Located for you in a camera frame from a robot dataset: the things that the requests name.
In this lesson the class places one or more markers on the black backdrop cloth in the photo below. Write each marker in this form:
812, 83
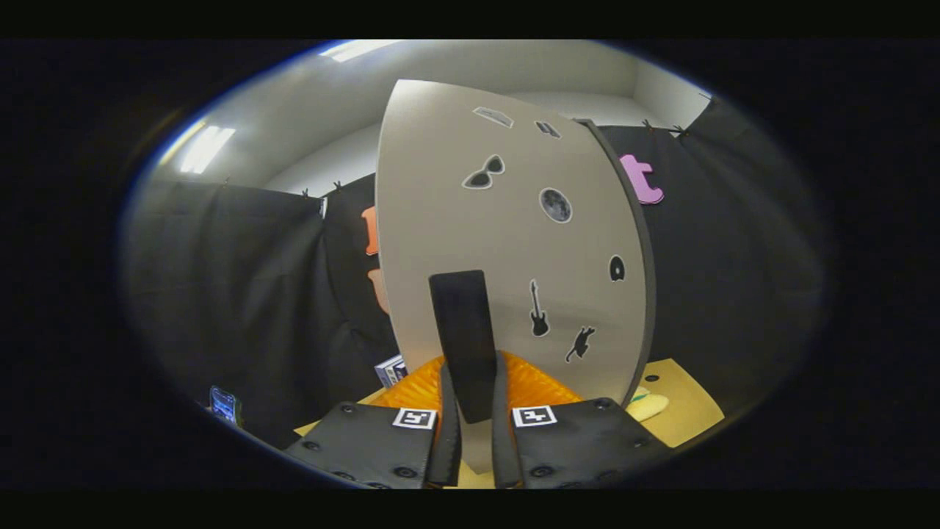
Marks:
734, 294

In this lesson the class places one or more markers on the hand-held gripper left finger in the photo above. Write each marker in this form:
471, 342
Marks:
449, 441

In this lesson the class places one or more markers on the wide ceiling light panel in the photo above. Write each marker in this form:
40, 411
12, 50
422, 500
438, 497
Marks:
356, 49

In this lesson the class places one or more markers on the narrow ceiling light panel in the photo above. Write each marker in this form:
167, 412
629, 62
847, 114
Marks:
205, 149

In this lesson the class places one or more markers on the blue and white book box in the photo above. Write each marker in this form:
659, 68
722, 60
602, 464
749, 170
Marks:
389, 372

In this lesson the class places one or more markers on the smartphone with lit screen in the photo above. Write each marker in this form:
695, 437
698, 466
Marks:
223, 404

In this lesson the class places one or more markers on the yellow plush toy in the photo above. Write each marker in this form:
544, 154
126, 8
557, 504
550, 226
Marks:
650, 406

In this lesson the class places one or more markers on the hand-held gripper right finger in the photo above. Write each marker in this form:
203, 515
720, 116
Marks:
503, 448

